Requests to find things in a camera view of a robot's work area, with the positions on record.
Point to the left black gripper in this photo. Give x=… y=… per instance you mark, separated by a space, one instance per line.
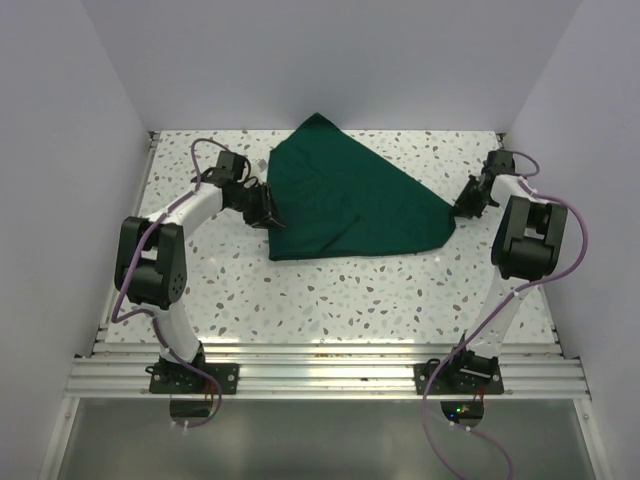
x=267 y=215

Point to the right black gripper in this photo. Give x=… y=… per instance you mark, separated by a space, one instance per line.
x=462 y=207

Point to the green surgical cloth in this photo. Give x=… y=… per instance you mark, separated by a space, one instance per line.
x=340 y=199

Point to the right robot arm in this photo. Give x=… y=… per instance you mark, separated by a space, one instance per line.
x=525 y=251

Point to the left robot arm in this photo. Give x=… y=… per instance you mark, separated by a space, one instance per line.
x=151 y=263

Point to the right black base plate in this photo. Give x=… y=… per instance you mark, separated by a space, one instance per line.
x=456 y=383

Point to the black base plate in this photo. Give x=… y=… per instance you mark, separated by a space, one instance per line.
x=173 y=379
x=456 y=383

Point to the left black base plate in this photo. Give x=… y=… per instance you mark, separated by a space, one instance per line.
x=173 y=379

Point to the aluminium mounting rail frame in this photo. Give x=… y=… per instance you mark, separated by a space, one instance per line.
x=326 y=353

